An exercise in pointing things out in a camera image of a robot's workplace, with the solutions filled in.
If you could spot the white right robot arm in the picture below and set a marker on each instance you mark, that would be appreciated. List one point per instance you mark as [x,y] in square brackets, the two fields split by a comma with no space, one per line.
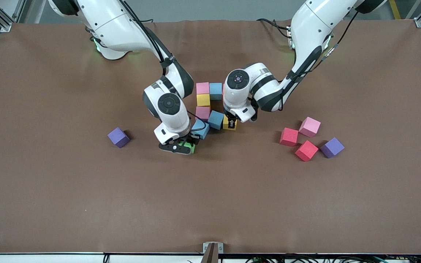
[112,25]

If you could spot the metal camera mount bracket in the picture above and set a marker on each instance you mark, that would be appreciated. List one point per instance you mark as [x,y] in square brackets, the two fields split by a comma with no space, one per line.
[213,252]

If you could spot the brown table cover sheet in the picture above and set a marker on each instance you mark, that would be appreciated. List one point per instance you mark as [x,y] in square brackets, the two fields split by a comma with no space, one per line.
[49,201]

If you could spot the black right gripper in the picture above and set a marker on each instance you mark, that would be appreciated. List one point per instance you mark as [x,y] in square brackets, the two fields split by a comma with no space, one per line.
[192,139]

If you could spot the red foam block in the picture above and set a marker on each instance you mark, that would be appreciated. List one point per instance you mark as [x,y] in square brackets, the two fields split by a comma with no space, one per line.
[306,150]
[289,136]

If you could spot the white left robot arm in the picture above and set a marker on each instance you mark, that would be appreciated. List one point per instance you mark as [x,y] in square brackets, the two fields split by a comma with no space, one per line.
[309,29]

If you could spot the left arm base connector plate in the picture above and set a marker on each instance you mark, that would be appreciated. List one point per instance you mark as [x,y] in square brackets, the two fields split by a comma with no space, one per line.
[289,36]

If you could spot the purple foam block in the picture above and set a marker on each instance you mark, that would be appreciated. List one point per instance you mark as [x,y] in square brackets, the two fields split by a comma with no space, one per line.
[332,147]
[118,136]

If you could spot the blue foam block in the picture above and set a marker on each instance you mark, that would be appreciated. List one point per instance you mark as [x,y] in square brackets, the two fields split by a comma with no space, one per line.
[215,90]
[216,119]
[201,129]

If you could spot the yellow foam block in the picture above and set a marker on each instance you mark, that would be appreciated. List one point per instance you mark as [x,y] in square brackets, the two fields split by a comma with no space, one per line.
[203,99]
[226,125]

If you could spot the green foam block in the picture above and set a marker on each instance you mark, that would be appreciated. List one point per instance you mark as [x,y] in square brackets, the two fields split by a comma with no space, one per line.
[191,148]

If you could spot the pink foam block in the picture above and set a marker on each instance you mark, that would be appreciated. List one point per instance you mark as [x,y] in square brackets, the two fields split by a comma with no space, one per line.
[202,88]
[203,112]
[309,126]

